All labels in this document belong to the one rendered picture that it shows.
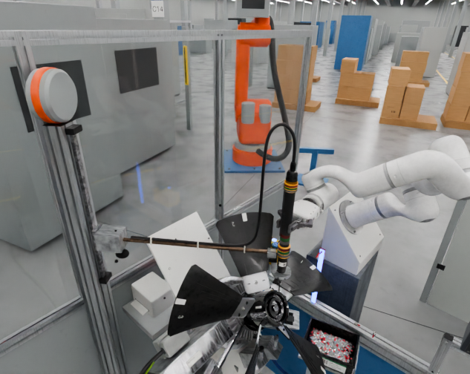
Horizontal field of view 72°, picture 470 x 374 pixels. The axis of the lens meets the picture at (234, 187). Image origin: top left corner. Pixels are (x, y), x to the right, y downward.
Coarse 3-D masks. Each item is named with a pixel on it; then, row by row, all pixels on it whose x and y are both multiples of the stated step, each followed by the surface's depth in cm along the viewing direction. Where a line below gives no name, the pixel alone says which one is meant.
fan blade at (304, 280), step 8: (296, 256) 140; (288, 264) 135; (296, 264) 136; (304, 264) 137; (312, 264) 138; (296, 272) 131; (304, 272) 132; (312, 272) 134; (320, 272) 136; (288, 280) 126; (296, 280) 127; (304, 280) 128; (312, 280) 130; (320, 280) 132; (288, 288) 122; (296, 288) 123; (304, 288) 124; (312, 288) 126; (320, 288) 128; (328, 288) 131
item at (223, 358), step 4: (240, 328) 114; (236, 332) 113; (236, 336) 112; (232, 340) 110; (228, 344) 109; (232, 344) 109; (228, 348) 108; (224, 352) 107; (228, 352) 108; (220, 356) 106; (224, 356) 106; (220, 360) 105; (224, 360) 106; (216, 364) 104; (220, 364) 104; (220, 368) 104
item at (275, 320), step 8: (248, 296) 117; (256, 296) 112; (264, 296) 108; (272, 296) 111; (280, 296) 112; (256, 304) 109; (264, 304) 107; (272, 304) 110; (280, 304) 111; (248, 312) 114; (256, 312) 108; (264, 312) 106; (272, 312) 109; (280, 312) 110; (288, 312) 111; (240, 320) 113; (248, 320) 114; (256, 320) 109; (264, 320) 106; (272, 320) 108; (280, 320) 109; (248, 328) 113; (256, 328) 114
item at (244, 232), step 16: (224, 224) 122; (240, 224) 122; (256, 224) 122; (272, 224) 124; (224, 240) 121; (240, 240) 120; (256, 240) 120; (240, 256) 119; (256, 256) 118; (240, 272) 118; (256, 272) 116
